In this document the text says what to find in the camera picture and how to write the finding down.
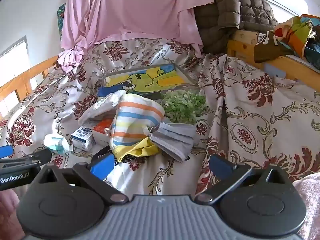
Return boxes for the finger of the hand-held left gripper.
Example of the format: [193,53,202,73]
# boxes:
[0,149,52,168]
[0,145,14,159]

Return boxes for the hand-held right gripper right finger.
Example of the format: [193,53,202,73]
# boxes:
[194,154,288,205]

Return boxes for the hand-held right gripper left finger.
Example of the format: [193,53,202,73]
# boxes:
[32,153,130,205]

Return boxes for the yellow cloth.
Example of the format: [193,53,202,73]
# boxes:
[114,139,160,163]

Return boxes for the grey face mask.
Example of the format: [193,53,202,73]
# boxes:
[149,121,197,163]

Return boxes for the white patterned sock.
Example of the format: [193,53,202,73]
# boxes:
[77,90,127,128]

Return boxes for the striped cloth pouch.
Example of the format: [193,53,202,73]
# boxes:
[110,94,165,154]

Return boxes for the blue cloth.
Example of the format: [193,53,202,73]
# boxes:
[97,86,118,98]

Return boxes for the cartoon print tray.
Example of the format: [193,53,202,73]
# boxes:
[104,64,200,100]

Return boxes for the person's left hand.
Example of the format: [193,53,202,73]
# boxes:
[0,189,20,232]

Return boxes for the white teal tissue packet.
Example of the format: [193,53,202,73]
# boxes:
[44,134,73,154]

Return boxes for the orange and white box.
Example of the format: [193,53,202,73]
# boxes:
[92,117,118,147]

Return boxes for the blue and white carton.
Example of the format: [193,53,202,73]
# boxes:
[71,124,97,152]

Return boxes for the floral satin bedspread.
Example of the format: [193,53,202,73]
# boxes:
[0,39,320,198]

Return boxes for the window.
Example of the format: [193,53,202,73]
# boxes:
[0,36,34,120]

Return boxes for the pink fluffy blanket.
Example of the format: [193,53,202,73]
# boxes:
[292,171,320,240]

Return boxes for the brown printed cloth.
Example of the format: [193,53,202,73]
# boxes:
[254,31,304,64]

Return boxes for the brown quilted jacket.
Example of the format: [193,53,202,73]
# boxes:
[194,0,278,54]

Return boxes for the colourful patchwork blanket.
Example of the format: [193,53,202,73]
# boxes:
[274,14,320,70]

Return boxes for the pink bed sheet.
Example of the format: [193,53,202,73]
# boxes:
[59,0,215,73]

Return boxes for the wooden bed rail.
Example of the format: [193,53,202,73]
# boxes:
[0,55,60,120]

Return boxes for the wooden bed frame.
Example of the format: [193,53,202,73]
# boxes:
[226,29,320,90]

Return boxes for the teal floral wall poster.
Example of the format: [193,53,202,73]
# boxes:
[57,4,66,40]

